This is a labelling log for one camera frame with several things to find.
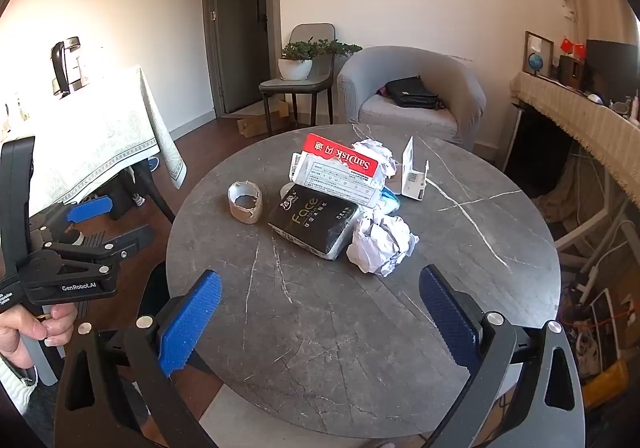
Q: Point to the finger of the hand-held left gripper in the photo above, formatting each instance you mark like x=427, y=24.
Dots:
x=90, y=210
x=131, y=238

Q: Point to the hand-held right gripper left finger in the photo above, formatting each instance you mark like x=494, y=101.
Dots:
x=192, y=323

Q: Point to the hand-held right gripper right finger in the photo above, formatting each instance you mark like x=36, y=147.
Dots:
x=450, y=323

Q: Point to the white paper ball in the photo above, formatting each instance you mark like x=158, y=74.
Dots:
x=380, y=243
x=372, y=150

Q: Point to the small white box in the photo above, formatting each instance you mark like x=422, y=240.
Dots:
x=414, y=178

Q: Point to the black tissue pack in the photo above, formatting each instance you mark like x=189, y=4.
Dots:
x=310, y=223

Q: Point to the person's left hand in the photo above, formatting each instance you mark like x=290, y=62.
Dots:
x=25, y=328

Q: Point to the black table leg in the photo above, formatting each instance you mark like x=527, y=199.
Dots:
x=155, y=193

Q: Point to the blue sneaker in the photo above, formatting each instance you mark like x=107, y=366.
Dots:
x=153, y=163

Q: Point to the white tablecloth dining table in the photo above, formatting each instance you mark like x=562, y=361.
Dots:
x=100, y=128

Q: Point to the round grey stone table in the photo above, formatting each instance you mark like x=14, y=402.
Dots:
x=350, y=328

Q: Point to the beige tape roll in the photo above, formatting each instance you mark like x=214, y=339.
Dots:
x=237, y=215

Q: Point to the blue and white packet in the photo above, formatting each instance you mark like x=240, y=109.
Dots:
x=390, y=201

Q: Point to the yellow bag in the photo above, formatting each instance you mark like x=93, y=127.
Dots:
x=605, y=380

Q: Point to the cardboard box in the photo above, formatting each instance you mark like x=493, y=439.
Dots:
x=255, y=123

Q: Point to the grey door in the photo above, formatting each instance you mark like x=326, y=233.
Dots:
x=240, y=48

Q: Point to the black bag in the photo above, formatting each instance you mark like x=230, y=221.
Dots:
x=412, y=93

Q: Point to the potted green plant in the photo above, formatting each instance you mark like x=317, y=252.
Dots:
x=295, y=69

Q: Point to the grey armchair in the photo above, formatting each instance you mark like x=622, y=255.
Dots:
x=450, y=78

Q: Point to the grey dining chair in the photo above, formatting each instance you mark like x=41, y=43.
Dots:
x=312, y=35

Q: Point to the small blue globe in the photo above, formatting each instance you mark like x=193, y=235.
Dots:
x=535, y=62

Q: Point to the dark wooden box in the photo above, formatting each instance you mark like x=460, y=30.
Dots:
x=570, y=70

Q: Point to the small red flag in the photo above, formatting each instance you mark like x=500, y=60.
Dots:
x=566, y=45
x=579, y=49

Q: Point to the black monitor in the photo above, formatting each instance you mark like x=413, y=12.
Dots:
x=612, y=68

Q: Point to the white desk frame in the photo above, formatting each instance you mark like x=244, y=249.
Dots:
x=607, y=223

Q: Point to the wooden picture frame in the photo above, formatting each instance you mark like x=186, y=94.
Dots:
x=545, y=40

